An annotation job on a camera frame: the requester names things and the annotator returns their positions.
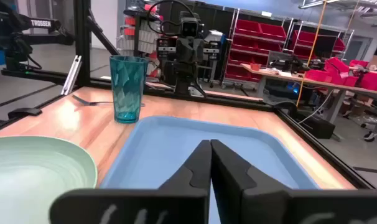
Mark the black box on floor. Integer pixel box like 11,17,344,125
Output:
296,108,336,140

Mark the pale green plate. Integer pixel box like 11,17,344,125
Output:
0,136,98,224

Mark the silver metal bracket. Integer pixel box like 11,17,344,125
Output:
60,55,83,96

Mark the black aluminium table frame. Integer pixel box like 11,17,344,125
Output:
0,0,376,190

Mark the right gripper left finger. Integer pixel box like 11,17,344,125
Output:
50,139,212,224

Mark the red plastic bin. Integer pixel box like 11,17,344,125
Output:
361,72,377,91
331,73,359,87
305,68,332,82
324,57,350,74

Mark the small parts drawer cabinet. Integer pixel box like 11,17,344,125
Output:
118,7,161,78

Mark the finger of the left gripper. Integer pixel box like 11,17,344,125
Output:
156,37,177,62
203,39,221,60

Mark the yellow cord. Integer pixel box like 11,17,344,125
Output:
296,0,328,107

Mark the iridescent metal fork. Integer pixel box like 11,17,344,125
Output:
72,94,146,108

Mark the wire rack with red bins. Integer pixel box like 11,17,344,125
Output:
222,9,289,91
283,21,354,62

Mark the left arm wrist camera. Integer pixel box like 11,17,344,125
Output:
179,17,202,39

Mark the teal translucent plastic cup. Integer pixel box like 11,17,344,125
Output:
109,55,149,124

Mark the blue plastic tray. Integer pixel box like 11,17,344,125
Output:
100,115,320,224

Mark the black clamp on frame rail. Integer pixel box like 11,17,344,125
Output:
7,107,42,121

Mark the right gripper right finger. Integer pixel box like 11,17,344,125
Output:
210,139,377,224

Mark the black monitor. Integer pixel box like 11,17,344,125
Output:
315,34,338,58

